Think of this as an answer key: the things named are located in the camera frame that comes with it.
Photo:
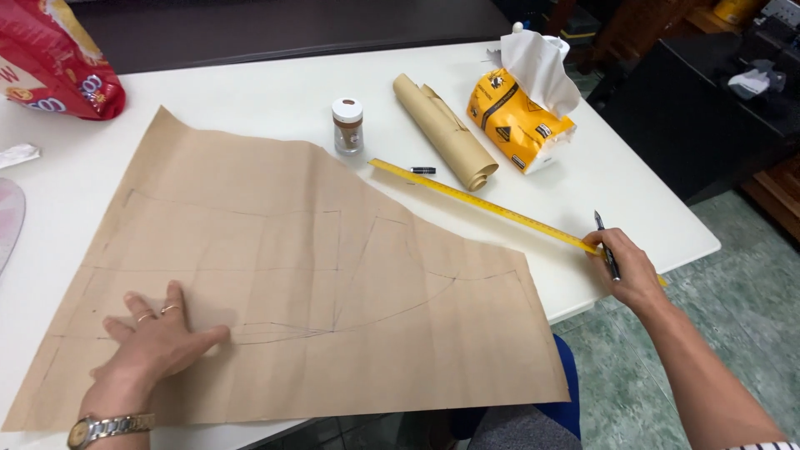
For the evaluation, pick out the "person's right hand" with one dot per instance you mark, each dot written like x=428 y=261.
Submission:
x=628 y=272

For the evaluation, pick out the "person's left hand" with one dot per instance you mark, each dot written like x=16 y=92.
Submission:
x=153 y=359

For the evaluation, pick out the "person's right fingers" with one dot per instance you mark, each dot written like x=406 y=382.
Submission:
x=599 y=240

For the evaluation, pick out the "black pen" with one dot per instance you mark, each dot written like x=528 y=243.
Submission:
x=607 y=250

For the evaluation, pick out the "long yellow ruler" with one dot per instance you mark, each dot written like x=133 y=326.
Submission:
x=487 y=203

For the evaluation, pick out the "large brown pattern paper sheet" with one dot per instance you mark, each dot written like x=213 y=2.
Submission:
x=325 y=281

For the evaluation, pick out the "yellow tissue pack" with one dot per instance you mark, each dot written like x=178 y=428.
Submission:
x=515 y=122

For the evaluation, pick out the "blue chair seat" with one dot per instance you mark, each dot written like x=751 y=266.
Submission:
x=565 y=387

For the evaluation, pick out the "black cabinet with clutter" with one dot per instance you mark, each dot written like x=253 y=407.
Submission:
x=700 y=112

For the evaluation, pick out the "brown wooden furniture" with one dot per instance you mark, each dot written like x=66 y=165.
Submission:
x=775 y=200

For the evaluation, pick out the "rolled brown paper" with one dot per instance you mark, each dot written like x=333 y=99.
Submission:
x=445 y=132

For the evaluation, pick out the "black pen cap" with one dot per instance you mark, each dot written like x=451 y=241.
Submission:
x=423 y=170

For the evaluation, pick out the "person's grey trousers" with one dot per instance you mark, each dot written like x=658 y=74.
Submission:
x=525 y=430

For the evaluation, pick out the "person's striped sleeve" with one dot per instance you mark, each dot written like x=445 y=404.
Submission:
x=762 y=446

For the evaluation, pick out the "small jar with white lid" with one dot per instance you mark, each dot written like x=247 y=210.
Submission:
x=347 y=128

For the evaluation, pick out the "dark bench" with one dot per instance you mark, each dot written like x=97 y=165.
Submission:
x=281 y=28

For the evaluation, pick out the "silver gold wristwatch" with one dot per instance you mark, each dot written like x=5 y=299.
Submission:
x=109 y=428

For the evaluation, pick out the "red plastic snack bag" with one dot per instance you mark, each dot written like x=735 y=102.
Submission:
x=53 y=62

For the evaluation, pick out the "crumpled white wrapper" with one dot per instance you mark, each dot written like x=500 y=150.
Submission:
x=17 y=154

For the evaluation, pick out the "translucent curve ruler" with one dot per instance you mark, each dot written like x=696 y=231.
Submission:
x=9 y=219

